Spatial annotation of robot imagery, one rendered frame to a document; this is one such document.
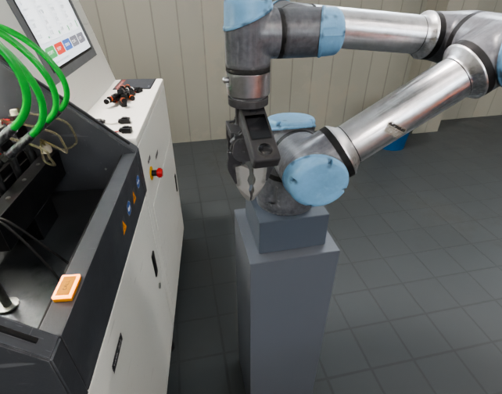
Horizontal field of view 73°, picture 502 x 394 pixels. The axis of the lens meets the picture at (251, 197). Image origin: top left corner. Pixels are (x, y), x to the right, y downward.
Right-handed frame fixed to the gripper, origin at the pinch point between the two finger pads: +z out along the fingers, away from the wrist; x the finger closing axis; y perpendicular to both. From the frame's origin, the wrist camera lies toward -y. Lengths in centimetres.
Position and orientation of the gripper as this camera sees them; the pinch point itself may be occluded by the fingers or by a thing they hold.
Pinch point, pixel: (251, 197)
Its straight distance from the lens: 69.1
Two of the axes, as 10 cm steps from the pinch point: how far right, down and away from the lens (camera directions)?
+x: -9.8, 1.2, -1.7
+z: 0.0, 8.3, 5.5
